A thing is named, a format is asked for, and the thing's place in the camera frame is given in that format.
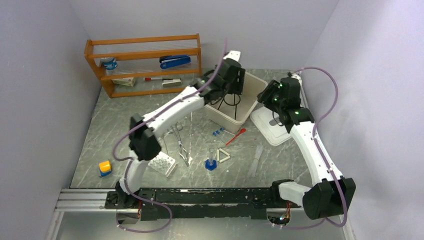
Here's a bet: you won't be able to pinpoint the black wire tripod stand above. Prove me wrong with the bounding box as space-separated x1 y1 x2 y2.
216 92 242 121

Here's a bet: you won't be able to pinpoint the metal crucible tongs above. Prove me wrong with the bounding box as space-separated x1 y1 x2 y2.
167 122 190 167

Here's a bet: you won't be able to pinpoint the graduated cylinder blue base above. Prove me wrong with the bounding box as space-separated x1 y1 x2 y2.
205 147 218 171

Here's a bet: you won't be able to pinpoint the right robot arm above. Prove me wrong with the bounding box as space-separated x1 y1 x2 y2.
257 77 356 220

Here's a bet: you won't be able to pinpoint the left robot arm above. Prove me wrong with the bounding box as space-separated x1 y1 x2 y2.
116 57 245 208

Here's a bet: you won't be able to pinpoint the white plastic bin lid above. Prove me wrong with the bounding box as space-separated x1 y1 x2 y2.
250 106 291 146

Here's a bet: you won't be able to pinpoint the beige plastic bin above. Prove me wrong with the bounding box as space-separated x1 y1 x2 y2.
204 72 268 134

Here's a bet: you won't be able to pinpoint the red plastic spatula spoon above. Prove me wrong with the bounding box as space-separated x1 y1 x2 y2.
225 128 246 146

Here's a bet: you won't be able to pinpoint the clear plastic pipettes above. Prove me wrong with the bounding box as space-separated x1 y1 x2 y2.
247 145 264 178

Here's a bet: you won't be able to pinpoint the orange wooden shelf rack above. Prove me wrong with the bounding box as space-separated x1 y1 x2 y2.
83 34 202 98

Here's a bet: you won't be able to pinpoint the blue capped small tubes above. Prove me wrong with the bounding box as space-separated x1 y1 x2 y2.
212 127 225 137

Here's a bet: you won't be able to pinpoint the beige whiteboard eraser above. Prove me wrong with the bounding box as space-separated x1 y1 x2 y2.
161 78 182 88

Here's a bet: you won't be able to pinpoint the blue stapler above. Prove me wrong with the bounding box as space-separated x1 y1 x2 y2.
159 54 191 70

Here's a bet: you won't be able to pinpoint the white clay triangle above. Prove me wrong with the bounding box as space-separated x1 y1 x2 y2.
216 148 231 164

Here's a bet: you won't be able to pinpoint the red capped marker pen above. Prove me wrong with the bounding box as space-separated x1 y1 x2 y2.
143 77 163 82

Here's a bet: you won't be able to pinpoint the small white cardboard box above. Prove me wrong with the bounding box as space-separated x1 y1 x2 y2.
112 77 136 87

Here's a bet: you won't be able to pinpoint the white test tube rack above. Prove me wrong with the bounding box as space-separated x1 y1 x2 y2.
148 151 177 177

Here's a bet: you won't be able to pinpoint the blue white tape roll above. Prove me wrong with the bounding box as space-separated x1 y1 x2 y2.
99 57 118 71

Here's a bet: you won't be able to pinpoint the yellow blue small block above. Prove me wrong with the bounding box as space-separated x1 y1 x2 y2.
98 160 112 177

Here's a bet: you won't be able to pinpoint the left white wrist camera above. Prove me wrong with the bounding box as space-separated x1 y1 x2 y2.
223 50 241 62

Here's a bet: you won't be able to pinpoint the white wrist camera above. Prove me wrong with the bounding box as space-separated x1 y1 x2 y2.
287 72 302 83
223 50 241 62

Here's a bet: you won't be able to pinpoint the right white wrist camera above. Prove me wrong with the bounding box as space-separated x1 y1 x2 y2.
287 72 302 83

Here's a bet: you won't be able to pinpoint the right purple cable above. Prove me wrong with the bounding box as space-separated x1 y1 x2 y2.
281 66 349 230

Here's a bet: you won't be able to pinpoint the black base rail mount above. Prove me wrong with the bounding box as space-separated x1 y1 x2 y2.
104 187 289 221

